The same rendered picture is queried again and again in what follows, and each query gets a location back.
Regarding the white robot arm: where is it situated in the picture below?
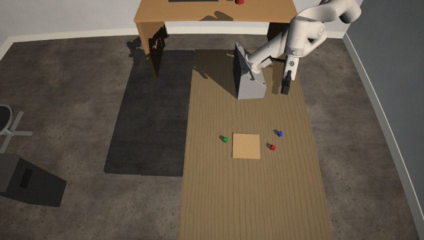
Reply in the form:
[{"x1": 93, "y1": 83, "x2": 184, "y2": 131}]
[{"x1": 244, "y1": 0, "x2": 361, "y2": 74}]

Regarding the tan flat mat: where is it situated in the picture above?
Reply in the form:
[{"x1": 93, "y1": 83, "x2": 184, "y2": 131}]
[{"x1": 232, "y1": 133, "x2": 260, "y2": 160}]

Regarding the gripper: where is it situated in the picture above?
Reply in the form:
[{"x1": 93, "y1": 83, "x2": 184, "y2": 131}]
[{"x1": 280, "y1": 52, "x2": 302, "y2": 95}]

